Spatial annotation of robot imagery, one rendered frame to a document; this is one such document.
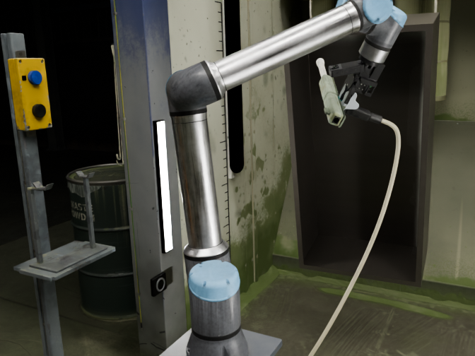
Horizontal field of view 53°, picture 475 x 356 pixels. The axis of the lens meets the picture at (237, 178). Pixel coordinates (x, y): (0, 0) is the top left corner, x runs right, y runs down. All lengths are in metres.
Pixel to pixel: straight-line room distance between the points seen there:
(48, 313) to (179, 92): 1.20
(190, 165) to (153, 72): 0.81
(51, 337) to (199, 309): 0.95
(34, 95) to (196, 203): 0.77
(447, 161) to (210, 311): 2.41
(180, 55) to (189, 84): 1.06
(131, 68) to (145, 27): 0.19
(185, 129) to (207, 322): 0.57
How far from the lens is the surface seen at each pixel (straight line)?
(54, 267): 1.89
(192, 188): 1.47
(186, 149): 1.44
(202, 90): 1.29
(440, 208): 3.36
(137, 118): 2.20
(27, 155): 1.97
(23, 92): 1.88
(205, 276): 1.40
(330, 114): 1.61
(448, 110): 3.58
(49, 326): 2.19
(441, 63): 3.27
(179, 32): 2.36
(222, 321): 1.42
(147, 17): 2.18
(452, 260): 3.28
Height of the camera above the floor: 1.49
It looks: 13 degrees down
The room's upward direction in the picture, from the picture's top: 2 degrees counter-clockwise
